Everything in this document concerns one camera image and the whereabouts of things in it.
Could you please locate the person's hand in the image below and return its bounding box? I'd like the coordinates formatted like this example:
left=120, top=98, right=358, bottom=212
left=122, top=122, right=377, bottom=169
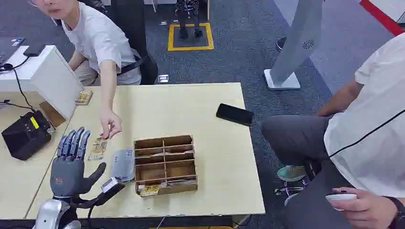
left=99, top=108, right=123, bottom=140
left=330, top=187, right=395, bottom=229

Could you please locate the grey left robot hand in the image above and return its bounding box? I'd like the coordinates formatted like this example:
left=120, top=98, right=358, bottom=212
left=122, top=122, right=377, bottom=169
left=50, top=126, right=107, bottom=199

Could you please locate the white handheld device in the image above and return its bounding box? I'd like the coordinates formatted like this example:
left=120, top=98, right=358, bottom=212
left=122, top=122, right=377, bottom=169
left=325, top=193, right=358, bottom=212

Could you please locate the yellow hotel card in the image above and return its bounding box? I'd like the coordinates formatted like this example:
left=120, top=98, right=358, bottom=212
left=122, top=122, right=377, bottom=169
left=87, top=137, right=108, bottom=161

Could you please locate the black wristwatch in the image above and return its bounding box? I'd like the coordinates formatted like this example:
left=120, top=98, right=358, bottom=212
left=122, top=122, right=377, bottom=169
left=383, top=196, right=405, bottom=229

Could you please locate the grey card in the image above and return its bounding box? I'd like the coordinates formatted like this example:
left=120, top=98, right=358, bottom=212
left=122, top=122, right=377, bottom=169
left=110, top=148, right=136, bottom=183

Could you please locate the black card reader device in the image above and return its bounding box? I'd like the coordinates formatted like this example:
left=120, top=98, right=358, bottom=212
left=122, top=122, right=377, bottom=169
left=1, top=110, right=52, bottom=161

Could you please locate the wooden card box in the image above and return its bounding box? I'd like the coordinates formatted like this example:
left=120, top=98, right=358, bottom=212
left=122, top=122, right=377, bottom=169
left=133, top=135, right=199, bottom=198

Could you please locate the white box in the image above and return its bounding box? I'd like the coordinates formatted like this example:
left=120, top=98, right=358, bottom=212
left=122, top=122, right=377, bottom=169
left=0, top=44, right=84, bottom=121

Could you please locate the chrome stool base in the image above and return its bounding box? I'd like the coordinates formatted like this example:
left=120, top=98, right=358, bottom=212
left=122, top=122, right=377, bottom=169
left=274, top=177, right=311, bottom=207

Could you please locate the person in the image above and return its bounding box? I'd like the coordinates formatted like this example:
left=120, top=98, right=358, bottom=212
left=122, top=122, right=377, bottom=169
left=27, top=0, right=159, bottom=140
left=261, top=31, right=405, bottom=229

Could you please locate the black office chair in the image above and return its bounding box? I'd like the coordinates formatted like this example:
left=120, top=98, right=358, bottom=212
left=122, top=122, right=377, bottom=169
left=110, top=0, right=159, bottom=85

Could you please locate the black power adapter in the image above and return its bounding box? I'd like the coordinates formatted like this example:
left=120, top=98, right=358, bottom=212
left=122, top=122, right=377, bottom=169
left=23, top=42, right=47, bottom=58

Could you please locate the black smartphone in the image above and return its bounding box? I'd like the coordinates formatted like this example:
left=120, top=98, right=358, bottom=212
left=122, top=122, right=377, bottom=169
left=215, top=103, right=255, bottom=127

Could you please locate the dark laptop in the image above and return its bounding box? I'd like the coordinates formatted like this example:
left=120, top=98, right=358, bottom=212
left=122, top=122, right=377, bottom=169
left=0, top=37, right=26, bottom=67

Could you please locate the standing humanoid robot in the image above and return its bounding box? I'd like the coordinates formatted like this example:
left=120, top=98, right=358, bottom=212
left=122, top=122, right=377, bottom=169
left=174, top=0, right=204, bottom=40

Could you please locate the grey kiosk stand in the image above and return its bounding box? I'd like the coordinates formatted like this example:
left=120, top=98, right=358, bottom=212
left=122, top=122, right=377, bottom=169
left=263, top=0, right=324, bottom=91

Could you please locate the dark shoe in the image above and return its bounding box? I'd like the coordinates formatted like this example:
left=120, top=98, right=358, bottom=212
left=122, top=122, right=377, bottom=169
left=275, top=36, right=288, bottom=52

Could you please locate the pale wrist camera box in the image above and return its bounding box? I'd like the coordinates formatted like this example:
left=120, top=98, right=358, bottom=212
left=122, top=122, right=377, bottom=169
left=100, top=177, right=126, bottom=195

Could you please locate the black cable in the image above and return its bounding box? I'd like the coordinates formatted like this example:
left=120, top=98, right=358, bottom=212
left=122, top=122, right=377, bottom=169
left=0, top=63, right=36, bottom=112

